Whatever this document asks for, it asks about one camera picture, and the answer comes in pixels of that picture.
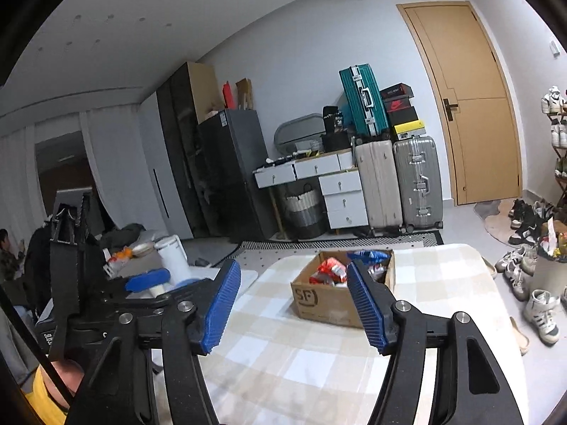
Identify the metal shoe rack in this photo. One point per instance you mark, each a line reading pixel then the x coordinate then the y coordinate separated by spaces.
pixel 561 177

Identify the white kettle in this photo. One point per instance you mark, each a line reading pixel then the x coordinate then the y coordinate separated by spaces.
pixel 172 256

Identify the pile of dark shoes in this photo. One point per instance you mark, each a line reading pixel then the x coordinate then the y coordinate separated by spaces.
pixel 525 225

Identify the orange items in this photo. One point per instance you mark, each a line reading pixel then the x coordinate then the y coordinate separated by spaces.
pixel 123 254

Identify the dark cloth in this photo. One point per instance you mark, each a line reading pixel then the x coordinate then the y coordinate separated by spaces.
pixel 126 232

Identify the rows of shoes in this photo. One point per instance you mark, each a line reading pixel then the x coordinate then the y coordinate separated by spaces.
pixel 556 106

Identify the woven laundry basket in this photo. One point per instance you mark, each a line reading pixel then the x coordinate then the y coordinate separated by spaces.
pixel 301 212

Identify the beige bowl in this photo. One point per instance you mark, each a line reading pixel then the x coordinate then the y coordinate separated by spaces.
pixel 144 248

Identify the person's left forearm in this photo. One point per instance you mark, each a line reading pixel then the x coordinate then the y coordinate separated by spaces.
pixel 62 376

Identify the white high-top sneaker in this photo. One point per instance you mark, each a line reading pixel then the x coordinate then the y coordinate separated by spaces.
pixel 542 314

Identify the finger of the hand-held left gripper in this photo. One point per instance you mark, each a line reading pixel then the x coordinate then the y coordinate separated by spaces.
pixel 148 280
pixel 186 294

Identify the blue snack packet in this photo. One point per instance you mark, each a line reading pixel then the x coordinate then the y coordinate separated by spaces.
pixel 370 255

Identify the yellow black shoe box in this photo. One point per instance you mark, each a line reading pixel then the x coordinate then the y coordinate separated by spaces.
pixel 407 132

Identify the black wardrobe cabinet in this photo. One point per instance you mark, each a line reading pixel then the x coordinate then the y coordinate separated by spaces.
pixel 181 150

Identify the grey door mat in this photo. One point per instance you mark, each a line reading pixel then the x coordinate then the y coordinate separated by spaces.
pixel 491 209

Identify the beige slipper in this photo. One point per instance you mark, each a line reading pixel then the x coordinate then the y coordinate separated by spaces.
pixel 520 336

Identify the brown cardboard box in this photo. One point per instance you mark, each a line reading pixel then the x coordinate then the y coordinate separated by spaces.
pixel 328 305

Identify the white curtain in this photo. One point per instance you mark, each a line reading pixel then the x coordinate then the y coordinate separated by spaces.
pixel 110 159

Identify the teal suitcase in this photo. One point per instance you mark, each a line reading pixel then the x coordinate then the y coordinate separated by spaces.
pixel 361 102

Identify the beige suitcase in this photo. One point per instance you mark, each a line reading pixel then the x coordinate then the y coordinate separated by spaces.
pixel 376 186

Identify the grey fridge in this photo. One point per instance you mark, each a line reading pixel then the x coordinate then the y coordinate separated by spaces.
pixel 232 172

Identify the black bag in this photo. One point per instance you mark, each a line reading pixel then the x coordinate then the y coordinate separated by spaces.
pixel 332 119

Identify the white bin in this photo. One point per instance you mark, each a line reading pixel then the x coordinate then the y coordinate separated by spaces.
pixel 549 274

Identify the grey oval mirror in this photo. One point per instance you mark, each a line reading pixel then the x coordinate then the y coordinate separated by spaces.
pixel 297 128

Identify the brown paper bag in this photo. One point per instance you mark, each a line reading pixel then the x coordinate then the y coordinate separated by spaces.
pixel 243 93

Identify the silver suitcase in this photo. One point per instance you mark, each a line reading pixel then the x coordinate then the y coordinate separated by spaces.
pixel 418 181

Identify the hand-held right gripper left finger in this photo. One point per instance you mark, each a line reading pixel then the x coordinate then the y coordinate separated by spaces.
pixel 219 310

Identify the red snack packet white label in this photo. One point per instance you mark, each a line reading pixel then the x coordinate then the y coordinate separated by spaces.
pixel 330 270

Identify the red black shoe box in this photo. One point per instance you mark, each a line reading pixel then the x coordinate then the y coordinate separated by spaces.
pixel 399 105

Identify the wooden door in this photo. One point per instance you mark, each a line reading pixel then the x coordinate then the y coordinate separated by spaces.
pixel 469 102

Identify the white side table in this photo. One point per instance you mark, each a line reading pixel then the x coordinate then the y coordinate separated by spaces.
pixel 243 276

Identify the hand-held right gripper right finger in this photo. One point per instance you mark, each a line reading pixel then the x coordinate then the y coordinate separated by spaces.
pixel 370 310

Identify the white drawer dresser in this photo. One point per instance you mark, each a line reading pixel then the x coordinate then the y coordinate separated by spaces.
pixel 343 195

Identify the black storage box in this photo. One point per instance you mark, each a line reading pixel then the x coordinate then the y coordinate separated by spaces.
pixel 339 141

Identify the white light switch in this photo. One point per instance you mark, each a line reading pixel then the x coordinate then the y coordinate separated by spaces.
pixel 553 48

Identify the red paper bag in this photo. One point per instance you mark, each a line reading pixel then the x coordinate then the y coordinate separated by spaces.
pixel 228 95

